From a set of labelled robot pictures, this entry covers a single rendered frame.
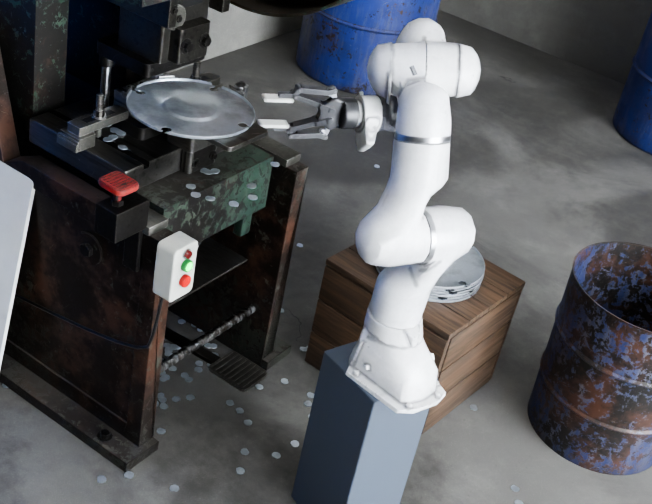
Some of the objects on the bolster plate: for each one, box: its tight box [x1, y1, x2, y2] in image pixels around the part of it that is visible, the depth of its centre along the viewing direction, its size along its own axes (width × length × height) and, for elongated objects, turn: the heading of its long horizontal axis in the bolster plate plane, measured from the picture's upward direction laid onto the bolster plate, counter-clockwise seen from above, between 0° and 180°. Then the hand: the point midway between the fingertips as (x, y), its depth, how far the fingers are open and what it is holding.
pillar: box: [100, 67, 112, 107], centre depth 233 cm, size 2×2×14 cm
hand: (273, 111), depth 239 cm, fingers open, 6 cm apart
